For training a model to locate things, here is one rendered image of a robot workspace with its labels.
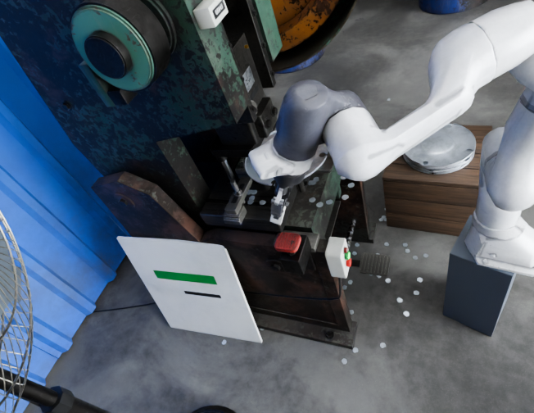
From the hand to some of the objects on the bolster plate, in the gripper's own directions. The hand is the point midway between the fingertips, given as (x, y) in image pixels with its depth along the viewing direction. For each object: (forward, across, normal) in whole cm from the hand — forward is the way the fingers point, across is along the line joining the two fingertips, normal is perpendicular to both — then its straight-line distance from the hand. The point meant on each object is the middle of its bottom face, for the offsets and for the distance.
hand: (278, 214), depth 94 cm
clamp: (+25, +15, +15) cm, 33 cm away
